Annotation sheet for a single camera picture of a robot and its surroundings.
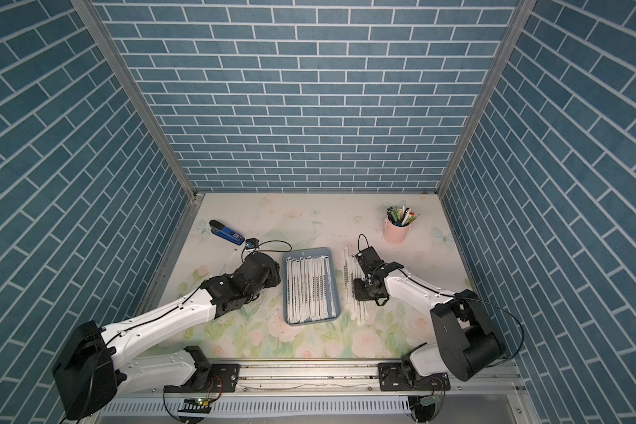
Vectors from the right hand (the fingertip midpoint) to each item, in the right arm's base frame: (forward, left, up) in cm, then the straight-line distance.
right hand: (362, 293), depth 90 cm
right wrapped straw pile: (+9, +4, -1) cm, 10 cm away
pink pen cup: (+23, -12, +4) cm, 27 cm away
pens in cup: (+28, -14, +10) cm, 33 cm away
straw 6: (+1, +12, 0) cm, 12 cm away
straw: (-1, +25, 0) cm, 25 cm away
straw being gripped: (0, +21, -1) cm, 21 cm away
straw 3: (0, +19, 0) cm, 19 cm away
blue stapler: (+20, +57, +4) cm, 61 cm away
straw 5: (0, +16, 0) cm, 16 cm away
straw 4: (0, +17, 0) cm, 17 cm away
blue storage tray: (+14, +19, +1) cm, 24 cm away
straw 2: (-1, +24, -1) cm, 24 cm away
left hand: (+1, +27, +11) cm, 29 cm away
